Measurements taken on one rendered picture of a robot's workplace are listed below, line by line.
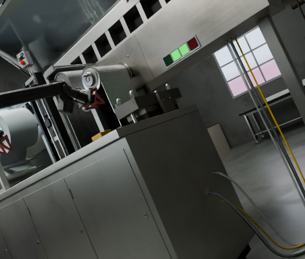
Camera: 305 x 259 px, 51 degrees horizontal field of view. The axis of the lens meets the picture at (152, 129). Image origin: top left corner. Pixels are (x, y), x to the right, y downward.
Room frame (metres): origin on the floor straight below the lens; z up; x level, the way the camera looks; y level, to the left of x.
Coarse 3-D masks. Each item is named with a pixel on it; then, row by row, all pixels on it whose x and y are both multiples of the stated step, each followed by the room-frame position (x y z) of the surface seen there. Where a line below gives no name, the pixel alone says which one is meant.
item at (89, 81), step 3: (87, 72) 1.70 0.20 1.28; (90, 72) 1.71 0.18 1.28; (90, 75) 1.69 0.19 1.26; (93, 75) 1.70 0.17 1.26; (84, 78) 1.73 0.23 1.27; (87, 78) 1.71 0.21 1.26; (90, 78) 1.70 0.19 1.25; (93, 78) 1.70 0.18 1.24; (84, 81) 1.73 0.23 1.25; (87, 81) 1.72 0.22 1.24; (90, 81) 1.70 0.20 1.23; (93, 81) 1.70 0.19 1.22; (87, 84) 1.72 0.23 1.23; (90, 84) 1.71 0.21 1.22; (93, 84) 1.72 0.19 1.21
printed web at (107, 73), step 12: (60, 72) 1.87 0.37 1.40; (72, 72) 1.90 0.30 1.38; (108, 72) 1.75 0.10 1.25; (120, 72) 1.83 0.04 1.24; (72, 84) 1.85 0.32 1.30; (72, 120) 1.95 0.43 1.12; (84, 120) 2.02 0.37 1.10; (84, 132) 1.99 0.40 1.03; (96, 132) 2.06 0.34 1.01; (84, 144) 1.96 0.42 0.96
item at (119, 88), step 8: (112, 80) 1.76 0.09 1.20; (120, 80) 1.80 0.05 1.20; (128, 80) 1.86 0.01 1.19; (104, 88) 1.69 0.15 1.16; (112, 88) 1.74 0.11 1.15; (120, 88) 1.78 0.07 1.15; (128, 88) 1.83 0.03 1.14; (112, 96) 1.72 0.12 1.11; (120, 96) 1.76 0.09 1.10; (128, 96) 1.81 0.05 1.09; (112, 104) 1.70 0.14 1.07
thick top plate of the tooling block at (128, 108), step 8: (176, 88) 1.83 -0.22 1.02; (144, 96) 1.60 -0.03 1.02; (152, 96) 1.65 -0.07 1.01; (176, 96) 1.80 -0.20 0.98; (128, 104) 1.57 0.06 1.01; (136, 104) 1.54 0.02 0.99; (144, 104) 1.58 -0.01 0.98; (152, 104) 1.63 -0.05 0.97; (120, 112) 1.61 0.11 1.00; (128, 112) 1.58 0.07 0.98
